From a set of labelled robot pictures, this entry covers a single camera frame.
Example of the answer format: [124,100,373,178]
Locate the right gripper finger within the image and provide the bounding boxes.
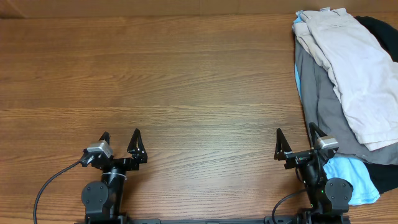
[274,128,292,161]
[308,122,326,148]

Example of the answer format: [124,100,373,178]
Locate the beige shorts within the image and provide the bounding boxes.
[293,8,397,151]

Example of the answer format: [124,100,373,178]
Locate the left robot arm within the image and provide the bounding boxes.
[80,129,148,223]

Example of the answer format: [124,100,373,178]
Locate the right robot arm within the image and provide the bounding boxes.
[271,123,353,223]

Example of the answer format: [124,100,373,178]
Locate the grey shorts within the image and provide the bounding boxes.
[295,41,397,165]

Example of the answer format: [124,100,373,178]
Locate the light blue garment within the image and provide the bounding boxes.
[292,11,381,206]

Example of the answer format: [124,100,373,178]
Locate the black garment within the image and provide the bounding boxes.
[355,16,397,194]

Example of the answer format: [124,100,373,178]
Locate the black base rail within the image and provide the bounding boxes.
[76,216,351,224]

